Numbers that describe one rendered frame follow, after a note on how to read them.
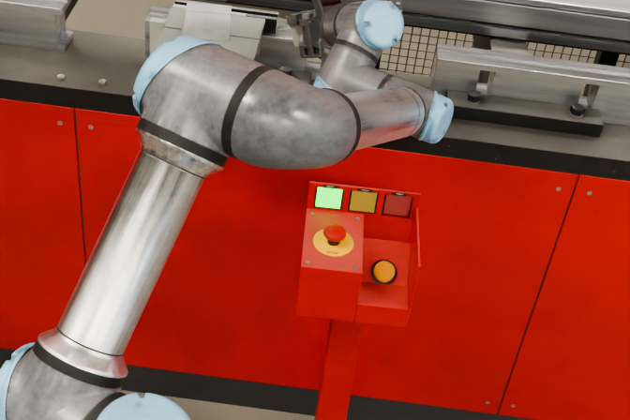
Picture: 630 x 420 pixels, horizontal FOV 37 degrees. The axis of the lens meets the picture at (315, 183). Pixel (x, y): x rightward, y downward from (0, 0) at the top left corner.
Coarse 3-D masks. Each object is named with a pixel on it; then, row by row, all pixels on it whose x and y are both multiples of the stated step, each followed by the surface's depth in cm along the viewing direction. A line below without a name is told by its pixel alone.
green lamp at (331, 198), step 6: (318, 192) 171; (324, 192) 171; (330, 192) 171; (336, 192) 170; (318, 198) 172; (324, 198) 171; (330, 198) 171; (336, 198) 171; (318, 204) 172; (324, 204) 172; (330, 204) 172; (336, 204) 172
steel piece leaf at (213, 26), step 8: (192, 16) 179; (200, 16) 179; (208, 16) 180; (216, 16) 180; (224, 16) 180; (184, 24) 176; (192, 24) 177; (200, 24) 177; (208, 24) 177; (216, 24) 177; (224, 24) 178; (184, 32) 172; (192, 32) 172; (200, 32) 172; (208, 32) 172; (216, 32) 172; (224, 32) 172; (224, 40) 174
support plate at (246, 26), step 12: (180, 12) 180; (168, 24) 176; (180, 24) 177; (240, 24) 179; (252, 24) 179; (168, 36) 173; (240, 36) 175; (252, 36) 176; (156, 48) 169; (228, 48) 172; (240, 48) 172; (252, 48) 173
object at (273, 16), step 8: (176, 0) 184; (184, 0) 184; (232, 8) 183; (240, 8) 183; (248, 8) 184; (248, 16) 182; (256, 16) 182; (264, 16) 182; (272, 16) 184; (264, 24) 182; (272, 24) 182; (272, 32) 183
